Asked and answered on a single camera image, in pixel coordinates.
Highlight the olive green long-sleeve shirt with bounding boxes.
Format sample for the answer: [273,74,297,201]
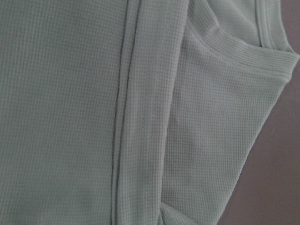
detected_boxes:
[0,0,299,225]

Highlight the brown paper table cover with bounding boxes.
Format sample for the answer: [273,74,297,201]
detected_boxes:
[219,67,300,225]

